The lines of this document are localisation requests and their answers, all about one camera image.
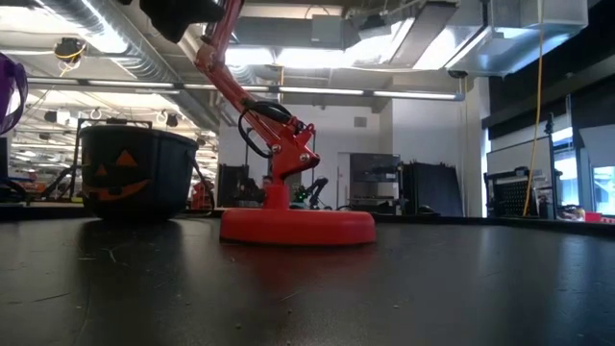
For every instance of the black table mat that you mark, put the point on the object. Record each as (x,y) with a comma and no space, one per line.
(336,298)

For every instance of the black curtain panel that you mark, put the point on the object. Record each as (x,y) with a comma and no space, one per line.
(432,190)

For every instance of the black perforated cart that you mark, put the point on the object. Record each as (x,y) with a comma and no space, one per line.
(514,192)

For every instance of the black pole stand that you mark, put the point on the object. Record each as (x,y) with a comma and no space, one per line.
(551,163)

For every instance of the grey ceiling box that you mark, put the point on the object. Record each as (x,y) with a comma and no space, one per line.
(327,30)

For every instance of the small black robot arm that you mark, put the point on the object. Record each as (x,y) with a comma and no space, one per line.
(314,190)

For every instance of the red desk lamp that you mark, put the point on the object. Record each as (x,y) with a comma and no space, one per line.
(298,228)

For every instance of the silver ventilation duct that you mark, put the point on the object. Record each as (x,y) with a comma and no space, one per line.
(432,43)

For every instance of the silver spiral duct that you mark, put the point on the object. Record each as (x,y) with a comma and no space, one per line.
(134,48)

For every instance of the red box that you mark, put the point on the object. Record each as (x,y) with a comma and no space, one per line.
(598,217)

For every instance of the black plastic bucket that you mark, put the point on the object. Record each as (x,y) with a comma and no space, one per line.
(144,163)

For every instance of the purple plastic bucket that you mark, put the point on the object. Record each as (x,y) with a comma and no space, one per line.
(7,86)

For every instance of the grey metal cabinet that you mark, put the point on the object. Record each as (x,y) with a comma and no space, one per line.
(375,173)

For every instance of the long ceiling light strip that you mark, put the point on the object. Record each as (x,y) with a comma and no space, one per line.
(317,90)

